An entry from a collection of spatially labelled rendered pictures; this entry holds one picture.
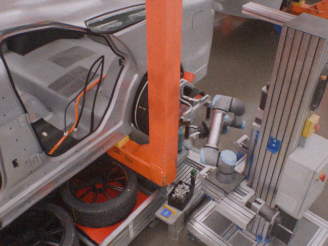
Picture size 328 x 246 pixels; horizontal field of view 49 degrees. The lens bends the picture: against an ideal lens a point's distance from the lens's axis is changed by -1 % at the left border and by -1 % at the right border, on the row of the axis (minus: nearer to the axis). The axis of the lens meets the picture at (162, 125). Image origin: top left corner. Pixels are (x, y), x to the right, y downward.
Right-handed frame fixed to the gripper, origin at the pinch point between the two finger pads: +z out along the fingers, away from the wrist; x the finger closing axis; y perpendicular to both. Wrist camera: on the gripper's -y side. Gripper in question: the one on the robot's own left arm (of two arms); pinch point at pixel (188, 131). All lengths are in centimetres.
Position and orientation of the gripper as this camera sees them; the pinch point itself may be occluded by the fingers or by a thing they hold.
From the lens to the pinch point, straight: 312.7
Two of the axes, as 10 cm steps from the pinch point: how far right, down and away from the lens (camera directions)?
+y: 0.0, 7.7, 6.4
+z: -9.9, 0.8, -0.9
